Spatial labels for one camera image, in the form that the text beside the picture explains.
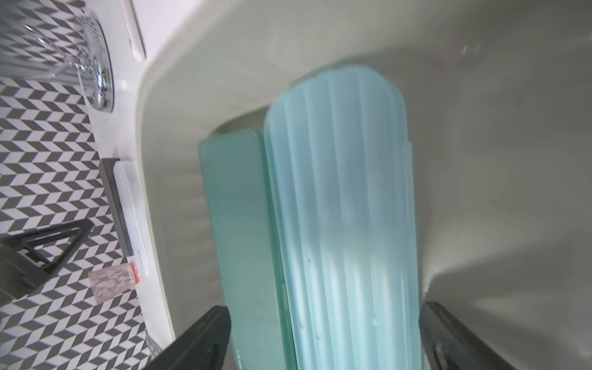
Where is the pink translucent cup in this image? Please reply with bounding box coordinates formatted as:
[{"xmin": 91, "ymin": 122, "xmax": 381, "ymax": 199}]
[{"xmin": 89, "ymin": 262, "xmax": 140, "ymax": 304}]

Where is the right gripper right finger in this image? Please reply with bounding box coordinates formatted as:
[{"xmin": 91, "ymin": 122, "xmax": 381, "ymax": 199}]
[{"xmin": 419, "ymin": 302, "xmax": 513, "ymax": 370}]

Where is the dark green pencil case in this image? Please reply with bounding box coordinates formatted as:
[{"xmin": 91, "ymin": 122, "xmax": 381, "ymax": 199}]
[{"xmin": 199, "ymin": 129, "xmax": 298, "ymax": 369}]

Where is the chrome cup holder stand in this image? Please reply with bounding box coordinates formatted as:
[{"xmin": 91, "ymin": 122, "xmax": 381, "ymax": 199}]
[{"xmin": 1, "ymin": 15, "xmax": 115, "ymax": 113}]

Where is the light blue ribbed pencil case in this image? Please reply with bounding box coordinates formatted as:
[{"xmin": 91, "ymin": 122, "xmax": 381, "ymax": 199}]
[{"xmin": 265, "ymin": 65, "xmax": 422, "ymax": 369}]

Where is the grey-green plastic storage box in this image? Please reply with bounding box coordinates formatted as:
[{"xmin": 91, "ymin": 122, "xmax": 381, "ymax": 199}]
[{"xmin": 137, "ymin": 1, "xmax": 591, "ymax": 369}]

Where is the black pencil case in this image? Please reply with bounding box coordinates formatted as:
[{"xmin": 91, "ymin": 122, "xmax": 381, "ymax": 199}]
[{"xmin": 99, "ymin": 158, "xmax": 134, "ymax": 257}]

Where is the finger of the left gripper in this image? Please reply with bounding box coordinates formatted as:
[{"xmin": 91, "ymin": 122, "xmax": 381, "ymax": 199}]
[{"xmin": 1, "ymin": 219, "xmax": 94, "ymax": 301}]

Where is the clear frosted pencil case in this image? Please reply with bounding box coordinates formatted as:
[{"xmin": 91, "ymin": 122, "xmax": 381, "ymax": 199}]
[{"xmin": 113, "ymin": 160, "xmax": 150, "ymax": 277}]

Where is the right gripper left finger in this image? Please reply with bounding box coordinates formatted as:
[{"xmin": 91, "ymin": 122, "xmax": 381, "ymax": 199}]
[{"xmin": 145, "ymin": 305, "xmax": 231, "ymax": 370}]

